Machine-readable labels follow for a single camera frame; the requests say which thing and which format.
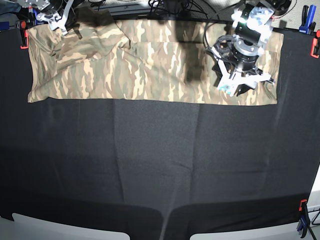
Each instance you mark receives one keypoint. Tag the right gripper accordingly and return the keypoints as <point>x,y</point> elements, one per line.
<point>59,20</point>

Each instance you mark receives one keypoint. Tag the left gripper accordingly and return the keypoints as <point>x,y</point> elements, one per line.
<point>237,73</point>

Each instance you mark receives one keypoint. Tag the camouflage t-shirt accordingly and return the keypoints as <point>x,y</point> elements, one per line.
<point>103,58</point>

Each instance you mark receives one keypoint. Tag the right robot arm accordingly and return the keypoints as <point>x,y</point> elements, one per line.
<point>46,8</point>

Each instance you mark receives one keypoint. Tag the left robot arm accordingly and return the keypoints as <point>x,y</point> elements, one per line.
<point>251,27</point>

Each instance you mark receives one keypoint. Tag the red clamp left edge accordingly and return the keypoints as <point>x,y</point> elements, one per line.
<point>21,26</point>

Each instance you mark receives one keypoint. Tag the red clamp edge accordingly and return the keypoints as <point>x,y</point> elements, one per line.
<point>315,46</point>
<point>21,26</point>

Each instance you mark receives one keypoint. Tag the red clamp right edge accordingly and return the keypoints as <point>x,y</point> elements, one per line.
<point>315,46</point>

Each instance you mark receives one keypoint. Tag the blue clamp top right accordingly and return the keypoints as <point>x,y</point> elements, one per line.
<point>307,16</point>

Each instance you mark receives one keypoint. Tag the black table cloth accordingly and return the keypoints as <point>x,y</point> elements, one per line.
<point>140,166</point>

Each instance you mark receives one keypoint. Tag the orange black clamp bottom right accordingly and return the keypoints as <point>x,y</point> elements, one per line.
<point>304,220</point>

